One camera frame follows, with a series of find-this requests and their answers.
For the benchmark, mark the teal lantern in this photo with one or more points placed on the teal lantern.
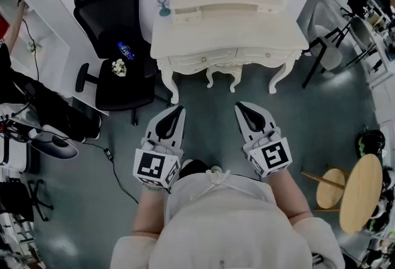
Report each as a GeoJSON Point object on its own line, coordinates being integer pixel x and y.
{"type": "Point", "coordinates": [162, 2]}

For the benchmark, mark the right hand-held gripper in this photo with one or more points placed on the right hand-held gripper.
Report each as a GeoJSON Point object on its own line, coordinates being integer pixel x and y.
{"type": "Point", "coordinates": [273, 153]}

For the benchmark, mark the cream carved stool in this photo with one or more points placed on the cream carved stool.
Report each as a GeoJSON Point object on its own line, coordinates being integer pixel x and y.
{"type": "Point", "coordinates": [223, 72]}

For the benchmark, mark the small white flower bunch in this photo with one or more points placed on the small white flower bunch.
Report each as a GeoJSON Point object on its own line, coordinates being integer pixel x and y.
{"type": "Point", "coordinates": [118, 67]}

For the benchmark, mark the person's left forearm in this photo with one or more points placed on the person's left forearm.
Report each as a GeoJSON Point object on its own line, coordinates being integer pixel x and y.
{"type": "Point", "coordinates": [148, 215]}

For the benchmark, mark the person's black shoe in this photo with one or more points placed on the person's black shoe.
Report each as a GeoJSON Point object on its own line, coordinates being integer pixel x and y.
{"type": "Point", "coordinates": [192, 169]}

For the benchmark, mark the blue water bottle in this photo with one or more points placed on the blue water bottle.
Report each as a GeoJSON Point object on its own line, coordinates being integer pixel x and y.
{"type": "Point", "coordinates": [126, 50]}

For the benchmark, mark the grey chair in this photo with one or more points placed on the grey chair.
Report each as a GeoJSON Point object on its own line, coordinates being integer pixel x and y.
{"type": "Point", "coordinates": [327, 45]}
{"type": "Point", "coordinates": [362, 34]}

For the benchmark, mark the black green helmet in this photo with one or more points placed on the black green helmet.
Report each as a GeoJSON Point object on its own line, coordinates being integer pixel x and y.
{"type": "Point", "coordinates": [371, 141]}

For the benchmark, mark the person's right forearm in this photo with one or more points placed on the person's right forearm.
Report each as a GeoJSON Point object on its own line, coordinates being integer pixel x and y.
{"type": "Point", "coordinates": [287, 196]}

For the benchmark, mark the round wooden table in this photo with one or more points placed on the round wooden table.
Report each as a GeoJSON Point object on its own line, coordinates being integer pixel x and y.
{"type": "Point", "coordinates": [361, 193]}

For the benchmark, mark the black office chair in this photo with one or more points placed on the black office chair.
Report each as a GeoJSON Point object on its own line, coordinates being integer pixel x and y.
{"type": "Point", "coordinates": [108, 14]}

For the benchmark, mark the white ornate dressing table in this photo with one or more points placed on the white ornate dressing table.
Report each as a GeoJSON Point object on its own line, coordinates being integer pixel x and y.
{"type": "Point", "coordinates": [228, 33]}

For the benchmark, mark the white ornate drawer with knob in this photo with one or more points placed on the white ornate drawer with knob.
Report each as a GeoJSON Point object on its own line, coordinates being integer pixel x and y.
{"type": "Point", "coordinates": [267, 54]}
{"type": "Point", "coordinates": [202, 58]}

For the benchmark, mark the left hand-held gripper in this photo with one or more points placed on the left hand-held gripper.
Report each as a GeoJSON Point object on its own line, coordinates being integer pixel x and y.
{"type": "Point", "coordinates": [151, 166]}

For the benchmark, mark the round wooden stool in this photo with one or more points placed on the round wooden stool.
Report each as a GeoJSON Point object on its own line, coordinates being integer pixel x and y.
{"type": "Point", "coordinates": [330, 190]}

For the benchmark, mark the grey oval device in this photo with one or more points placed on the grey oval device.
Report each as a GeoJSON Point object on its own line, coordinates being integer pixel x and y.
{"type": "Point", "coordinates": [54, 144]}

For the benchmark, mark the person's white top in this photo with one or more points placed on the person's white top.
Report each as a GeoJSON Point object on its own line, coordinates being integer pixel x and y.
{"type": "Point", "coordinates": [231, 230]}

